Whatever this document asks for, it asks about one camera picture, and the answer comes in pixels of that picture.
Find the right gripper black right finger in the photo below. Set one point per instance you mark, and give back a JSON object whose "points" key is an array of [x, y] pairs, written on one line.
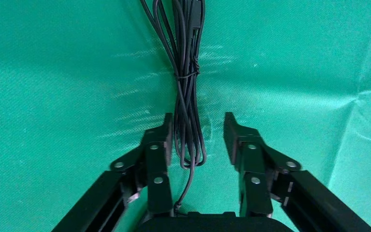
{"points": [[252, 160]]}

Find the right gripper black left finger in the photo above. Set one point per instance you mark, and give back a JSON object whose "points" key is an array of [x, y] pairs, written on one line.
{"points": [[155, 160]]}

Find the green table cloth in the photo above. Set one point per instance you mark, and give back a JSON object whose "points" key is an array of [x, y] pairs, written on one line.
{"points": [[60, 80]]}

